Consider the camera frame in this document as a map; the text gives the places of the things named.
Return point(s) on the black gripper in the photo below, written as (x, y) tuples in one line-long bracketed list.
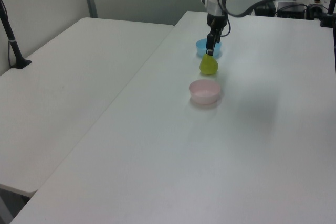
[(216, 22)]

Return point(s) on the green pear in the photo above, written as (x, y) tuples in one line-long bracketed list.
[(208, 65)]

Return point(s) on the blue plastic bowl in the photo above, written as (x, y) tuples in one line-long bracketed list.
[(200, 47)]

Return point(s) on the pink plastic bowl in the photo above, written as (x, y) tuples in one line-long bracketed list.
[(204, 95)]

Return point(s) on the dark equipment block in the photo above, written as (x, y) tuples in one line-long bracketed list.
[(265, 9)]

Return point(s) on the black electronics box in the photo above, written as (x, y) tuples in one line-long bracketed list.
[(291, 9)]

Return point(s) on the black device with round knob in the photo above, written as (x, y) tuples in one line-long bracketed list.
[(316, 11)]

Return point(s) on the white side table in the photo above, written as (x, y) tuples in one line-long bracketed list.
[(65, 90)]

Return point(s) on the black camera stand with clamp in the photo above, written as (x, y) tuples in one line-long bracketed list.
[(328, 16)]

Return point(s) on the black camera pole with base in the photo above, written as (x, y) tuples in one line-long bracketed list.
[(14, 48)]

